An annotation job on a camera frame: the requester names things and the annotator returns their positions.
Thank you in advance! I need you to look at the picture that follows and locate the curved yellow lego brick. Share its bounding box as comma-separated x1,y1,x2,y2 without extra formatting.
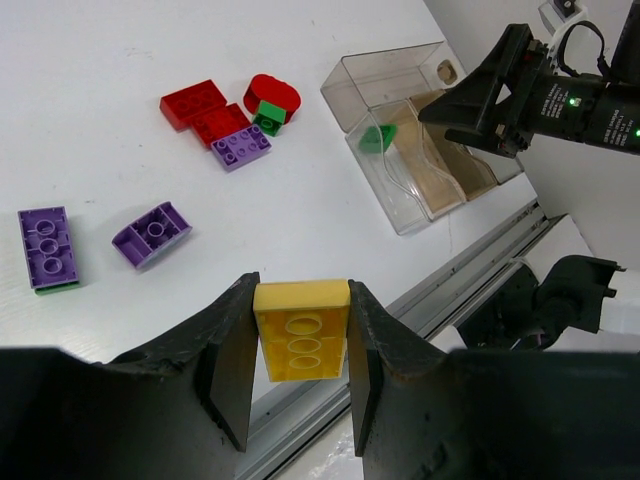
253,279,351,383

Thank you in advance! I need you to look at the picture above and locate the small purple lego plate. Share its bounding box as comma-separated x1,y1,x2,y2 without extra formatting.
211,125,271,172

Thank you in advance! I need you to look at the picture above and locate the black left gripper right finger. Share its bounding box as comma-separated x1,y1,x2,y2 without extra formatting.
347,281,639,479

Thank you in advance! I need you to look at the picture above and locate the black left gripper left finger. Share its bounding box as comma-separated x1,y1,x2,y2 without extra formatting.
1,273,260,479

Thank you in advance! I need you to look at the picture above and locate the small curved green brick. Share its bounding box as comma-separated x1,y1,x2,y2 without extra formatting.
358,124,397,154

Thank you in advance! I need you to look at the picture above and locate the green square lego brick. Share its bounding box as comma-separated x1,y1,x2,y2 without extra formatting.
252,100,286,136

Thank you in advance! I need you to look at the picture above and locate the green plate under purple brick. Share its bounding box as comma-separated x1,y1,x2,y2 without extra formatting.
34,281,80,296

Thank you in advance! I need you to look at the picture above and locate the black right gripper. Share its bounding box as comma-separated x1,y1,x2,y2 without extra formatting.
418,24,615,158

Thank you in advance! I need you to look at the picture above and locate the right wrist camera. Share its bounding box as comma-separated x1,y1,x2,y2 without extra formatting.
538,0,588,35

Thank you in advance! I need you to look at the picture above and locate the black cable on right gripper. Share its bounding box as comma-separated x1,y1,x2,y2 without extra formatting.
555,18,612,79

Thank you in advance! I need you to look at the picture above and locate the red lego brick near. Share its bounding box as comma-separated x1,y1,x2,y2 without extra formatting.
190,103,251,149

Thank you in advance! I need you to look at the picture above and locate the flat purple lego brick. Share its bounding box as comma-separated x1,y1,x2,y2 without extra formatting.
17,206,79,292

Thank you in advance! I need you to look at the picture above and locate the red lego brick far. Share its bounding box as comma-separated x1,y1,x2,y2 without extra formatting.
159,79,227,131

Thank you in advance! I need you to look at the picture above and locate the clear plastic bin rear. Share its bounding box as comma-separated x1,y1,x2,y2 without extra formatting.
321,42,522,187

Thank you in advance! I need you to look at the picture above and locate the clear plastic bin middle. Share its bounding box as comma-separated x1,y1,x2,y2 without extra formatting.
367,89,499,204

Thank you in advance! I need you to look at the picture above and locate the aluminium table edge rail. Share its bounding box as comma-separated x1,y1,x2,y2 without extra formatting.
236,203,589,479

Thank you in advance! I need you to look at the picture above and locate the curved purple lego brick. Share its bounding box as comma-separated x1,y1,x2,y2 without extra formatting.
111,201,192,269

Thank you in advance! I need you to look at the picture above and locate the red rounded lego brick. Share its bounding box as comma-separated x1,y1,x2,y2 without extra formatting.
243,73,302,124

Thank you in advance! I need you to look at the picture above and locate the clear plastic bin front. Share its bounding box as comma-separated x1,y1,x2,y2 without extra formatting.
346,104,464,236

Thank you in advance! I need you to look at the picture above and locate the right arm base joint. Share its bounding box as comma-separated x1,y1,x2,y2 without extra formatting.
457,255,639,350

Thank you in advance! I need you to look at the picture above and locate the clear plastic bin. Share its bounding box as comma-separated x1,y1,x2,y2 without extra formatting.
346,104,464,236
321,42,522,187
367,89,499,204

